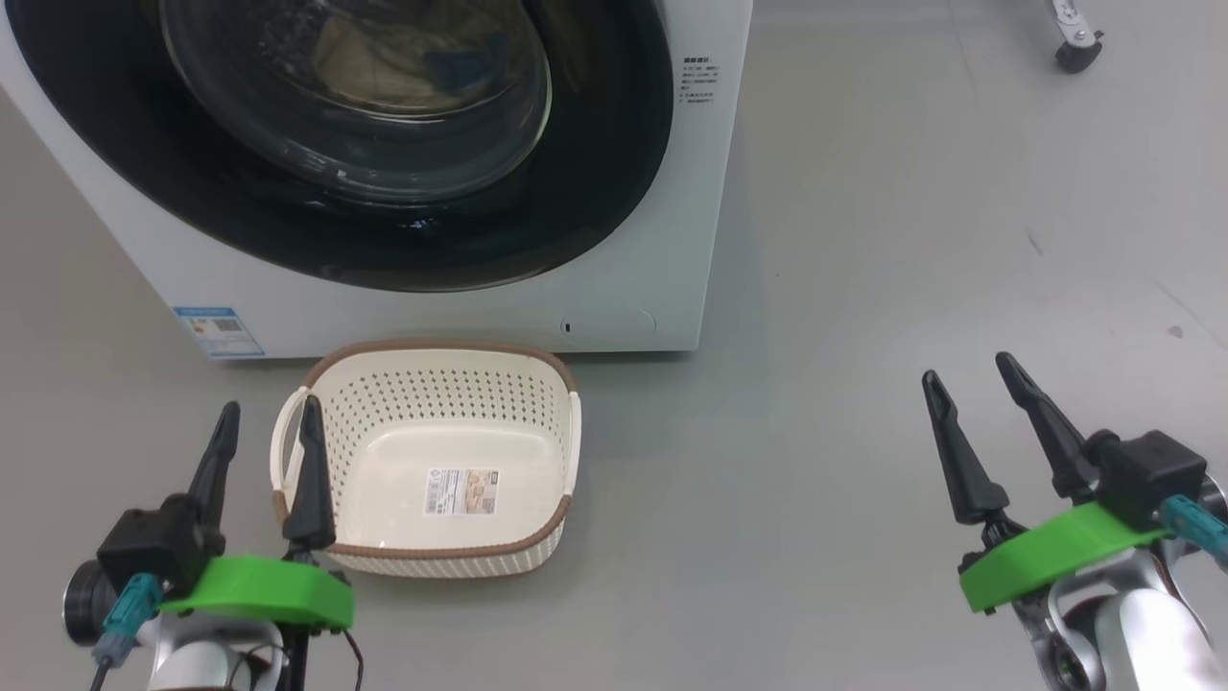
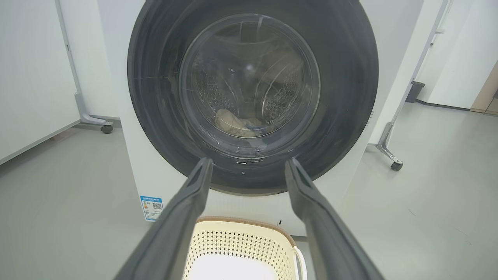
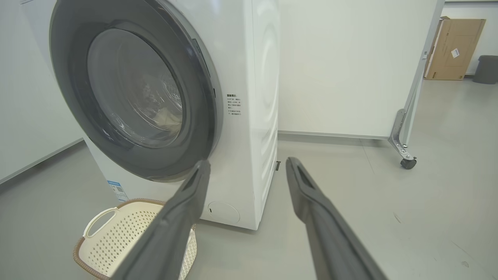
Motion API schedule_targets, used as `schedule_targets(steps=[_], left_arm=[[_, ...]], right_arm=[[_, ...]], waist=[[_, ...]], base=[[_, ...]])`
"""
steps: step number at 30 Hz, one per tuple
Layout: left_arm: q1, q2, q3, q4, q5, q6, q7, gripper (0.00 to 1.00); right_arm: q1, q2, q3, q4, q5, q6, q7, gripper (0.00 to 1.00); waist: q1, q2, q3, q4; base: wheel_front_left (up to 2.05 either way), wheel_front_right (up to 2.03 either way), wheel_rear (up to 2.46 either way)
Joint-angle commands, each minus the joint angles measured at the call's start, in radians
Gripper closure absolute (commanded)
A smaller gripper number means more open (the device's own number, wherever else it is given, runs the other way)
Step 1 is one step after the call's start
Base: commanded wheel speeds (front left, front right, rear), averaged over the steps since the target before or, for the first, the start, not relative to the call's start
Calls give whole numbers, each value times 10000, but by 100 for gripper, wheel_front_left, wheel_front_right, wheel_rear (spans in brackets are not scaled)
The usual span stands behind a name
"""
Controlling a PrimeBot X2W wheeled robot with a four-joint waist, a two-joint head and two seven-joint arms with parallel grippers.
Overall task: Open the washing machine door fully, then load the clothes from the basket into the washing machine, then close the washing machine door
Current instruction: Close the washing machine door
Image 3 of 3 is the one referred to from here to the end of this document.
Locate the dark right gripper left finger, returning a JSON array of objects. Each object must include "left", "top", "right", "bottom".
[{"left": 111, "top": 159, "right": 211, "bottom": 280}]

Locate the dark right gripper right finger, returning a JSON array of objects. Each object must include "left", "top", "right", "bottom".
[{"left": 286, "top": 157, "right": 389, "bottom": 280}]

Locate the cream garment with blue trim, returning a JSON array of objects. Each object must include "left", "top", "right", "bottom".
[{"left": 154, "top": 107, "right": 183, "bottom": 137}]

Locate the round dark washing machine door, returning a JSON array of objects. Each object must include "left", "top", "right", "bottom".
[{"left": 49, "top": 0, "right": 224, "bottom": 183}]

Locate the cream perforated laundry basket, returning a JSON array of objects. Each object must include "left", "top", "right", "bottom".
[{"left": 73, "top": 198, "right": 198, "bottom": 280}]

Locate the white front-load washing machine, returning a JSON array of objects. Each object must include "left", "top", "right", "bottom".
[{"left": 19, "top": 0, "right": 281, "bottom": 231}]

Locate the steel washing machine drum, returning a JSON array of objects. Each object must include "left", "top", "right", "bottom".
[{"left": 88, "top": 29, "right": 185, "bottom": 148}]

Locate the blue energy label sticker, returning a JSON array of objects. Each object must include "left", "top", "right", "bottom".
[{"left": 107, "top": 180, "right": 129, "bottom": 203}]

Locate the small printed warning text sticker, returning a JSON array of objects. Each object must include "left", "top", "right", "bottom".
[{"left": 227, "top": 93, "right": 242, "bottom": 116}]

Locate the white partition board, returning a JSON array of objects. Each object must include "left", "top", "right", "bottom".
[{"left": 278, "top": 0, "right": 446, "bottom": 140}]

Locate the brown cardboard box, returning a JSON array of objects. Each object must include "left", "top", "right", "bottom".
[{"left": 423, "top": 16, "right": 487, "bottom": 81}]

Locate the grey trash bin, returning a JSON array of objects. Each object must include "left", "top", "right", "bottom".
[{"left": 473, "top": 55, "right": 498, "bottom": 85}]

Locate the metal partition leg bracket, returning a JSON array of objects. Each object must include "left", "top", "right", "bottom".
[{"left": 388, "top": 109, "right": 417, "bottom": 161}]

